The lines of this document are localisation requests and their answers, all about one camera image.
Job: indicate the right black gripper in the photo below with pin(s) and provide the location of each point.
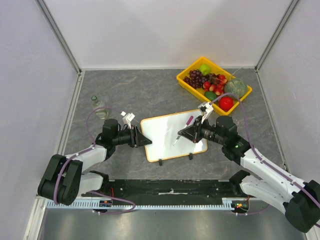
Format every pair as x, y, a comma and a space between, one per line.
196, 130

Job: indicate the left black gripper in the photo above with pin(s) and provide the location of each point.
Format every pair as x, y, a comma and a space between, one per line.
137, 139

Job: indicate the orange framed whiteboard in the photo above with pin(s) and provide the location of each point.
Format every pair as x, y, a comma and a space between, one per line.
163, 131

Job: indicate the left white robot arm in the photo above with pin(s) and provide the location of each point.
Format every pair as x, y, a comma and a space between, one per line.
63, 180

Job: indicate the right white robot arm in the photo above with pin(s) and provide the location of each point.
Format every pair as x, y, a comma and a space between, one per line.
297, 199

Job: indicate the green lime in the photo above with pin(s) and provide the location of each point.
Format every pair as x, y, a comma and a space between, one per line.
211, 96

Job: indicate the red apple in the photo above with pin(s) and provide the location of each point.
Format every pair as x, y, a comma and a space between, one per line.
226, 103

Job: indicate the clear glass bottle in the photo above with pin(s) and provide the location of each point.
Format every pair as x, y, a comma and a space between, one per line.
99, 106

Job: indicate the red cherry pile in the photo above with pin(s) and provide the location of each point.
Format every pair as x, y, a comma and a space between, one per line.
214, 83

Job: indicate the purple grape bunch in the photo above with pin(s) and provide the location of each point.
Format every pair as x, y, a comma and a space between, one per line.
195, 79

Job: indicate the yellow plastic tray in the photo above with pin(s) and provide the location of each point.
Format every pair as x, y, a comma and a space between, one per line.
199, 93

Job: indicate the green apple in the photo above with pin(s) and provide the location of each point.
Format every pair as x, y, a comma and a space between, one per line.
205, 69

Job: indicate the netted green melon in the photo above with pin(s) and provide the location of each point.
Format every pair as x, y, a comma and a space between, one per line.
236, 86

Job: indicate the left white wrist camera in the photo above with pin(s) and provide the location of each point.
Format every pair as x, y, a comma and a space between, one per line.
127, 119

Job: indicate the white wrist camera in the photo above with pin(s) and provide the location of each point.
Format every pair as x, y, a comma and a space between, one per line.
206, 110
127, 119

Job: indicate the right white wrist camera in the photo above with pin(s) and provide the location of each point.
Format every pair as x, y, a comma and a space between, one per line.
206, 110

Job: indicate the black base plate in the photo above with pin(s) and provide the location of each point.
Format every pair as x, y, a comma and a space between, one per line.
174, 192

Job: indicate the light blue cable duct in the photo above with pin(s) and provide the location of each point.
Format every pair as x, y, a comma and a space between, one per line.
101, 203

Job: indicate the right aluminium frame post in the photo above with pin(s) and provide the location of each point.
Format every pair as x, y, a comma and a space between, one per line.
276, 34

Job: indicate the aluminium frame post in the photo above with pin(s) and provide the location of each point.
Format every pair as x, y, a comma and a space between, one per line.
42, 5
276, 34

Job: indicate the left aluminium frame post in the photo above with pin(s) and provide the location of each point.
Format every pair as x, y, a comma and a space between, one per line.
42, 5

